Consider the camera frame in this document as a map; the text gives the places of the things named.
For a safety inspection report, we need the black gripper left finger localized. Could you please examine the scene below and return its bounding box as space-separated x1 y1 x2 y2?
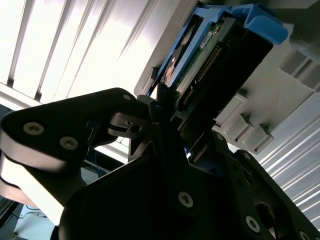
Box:
0 83 201 221

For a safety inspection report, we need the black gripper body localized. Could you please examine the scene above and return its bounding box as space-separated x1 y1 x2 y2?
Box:
51 149 320 240

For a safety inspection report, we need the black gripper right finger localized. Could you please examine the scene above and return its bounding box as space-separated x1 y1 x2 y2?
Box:
212 131 320 240

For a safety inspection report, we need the hard disk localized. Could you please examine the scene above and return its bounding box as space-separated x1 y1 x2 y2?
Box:
147 3 288 131

